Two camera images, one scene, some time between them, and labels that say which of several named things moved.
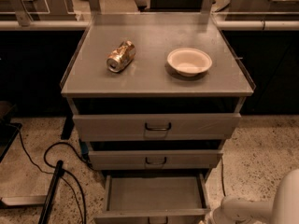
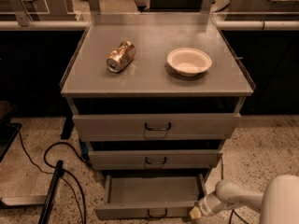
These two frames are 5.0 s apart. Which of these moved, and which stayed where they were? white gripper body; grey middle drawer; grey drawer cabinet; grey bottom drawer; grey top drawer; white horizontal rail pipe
Moved: white gripper body; grey bottom drawer
Stayed: grey middle drawer; grey top drawer; grey drawer cabinet; white horizontal rail pipe
